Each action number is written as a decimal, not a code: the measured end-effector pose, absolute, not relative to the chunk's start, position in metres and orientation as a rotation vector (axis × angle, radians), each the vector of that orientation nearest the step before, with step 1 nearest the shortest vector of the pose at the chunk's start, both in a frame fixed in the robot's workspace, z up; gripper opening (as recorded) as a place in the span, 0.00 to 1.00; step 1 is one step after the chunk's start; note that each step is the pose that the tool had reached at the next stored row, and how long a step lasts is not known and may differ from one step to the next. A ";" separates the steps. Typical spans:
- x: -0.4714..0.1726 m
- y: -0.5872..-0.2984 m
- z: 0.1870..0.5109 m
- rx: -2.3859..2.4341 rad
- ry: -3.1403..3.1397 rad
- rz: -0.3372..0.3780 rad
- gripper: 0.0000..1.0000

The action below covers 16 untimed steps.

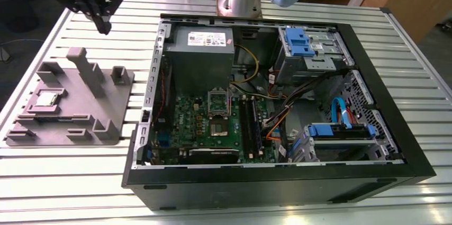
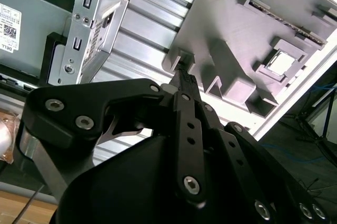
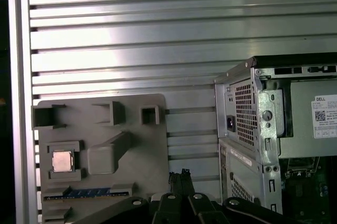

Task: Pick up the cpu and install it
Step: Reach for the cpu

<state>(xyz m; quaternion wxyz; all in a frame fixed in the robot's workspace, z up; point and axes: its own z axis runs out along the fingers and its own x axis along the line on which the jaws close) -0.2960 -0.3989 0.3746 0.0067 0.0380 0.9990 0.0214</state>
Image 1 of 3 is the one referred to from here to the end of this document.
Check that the silver CPU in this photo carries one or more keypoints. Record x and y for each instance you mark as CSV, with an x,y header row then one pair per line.
x,y
47,100

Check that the CPU socket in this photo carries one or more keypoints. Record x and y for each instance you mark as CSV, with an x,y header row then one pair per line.
x,y
219,128

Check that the grey power supply unit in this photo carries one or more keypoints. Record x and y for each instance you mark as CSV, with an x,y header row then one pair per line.
x,y
198,61

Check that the grey parts rack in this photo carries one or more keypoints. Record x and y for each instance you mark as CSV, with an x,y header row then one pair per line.
x,y
82,119

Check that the green motherboard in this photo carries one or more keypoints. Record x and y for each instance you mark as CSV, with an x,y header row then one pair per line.
x,y
187,119

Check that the blue plastic bay clip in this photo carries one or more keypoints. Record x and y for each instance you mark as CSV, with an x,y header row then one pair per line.
x,y
298,42

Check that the blue board connector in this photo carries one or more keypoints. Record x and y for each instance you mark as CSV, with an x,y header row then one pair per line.
x,y
164,139

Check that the black RAM slot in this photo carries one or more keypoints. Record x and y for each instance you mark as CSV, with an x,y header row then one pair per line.
x,y
250,124
246,124

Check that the tall metal drive cage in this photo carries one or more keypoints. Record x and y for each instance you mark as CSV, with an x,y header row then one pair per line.
x,y
318,63

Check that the blue RAM stick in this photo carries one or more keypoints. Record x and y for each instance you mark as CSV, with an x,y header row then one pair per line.
x,y
258,127

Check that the black graphics card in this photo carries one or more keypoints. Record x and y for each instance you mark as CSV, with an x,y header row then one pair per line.
x,y
212,154

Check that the hard disk in blue carrier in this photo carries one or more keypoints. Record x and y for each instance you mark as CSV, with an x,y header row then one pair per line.
x,y
319,131

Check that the black PC case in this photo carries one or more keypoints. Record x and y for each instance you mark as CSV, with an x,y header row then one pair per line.
x,y
247,190

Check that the low metal disk bay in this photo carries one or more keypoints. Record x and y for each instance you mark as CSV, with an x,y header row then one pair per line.
x,y
343,148

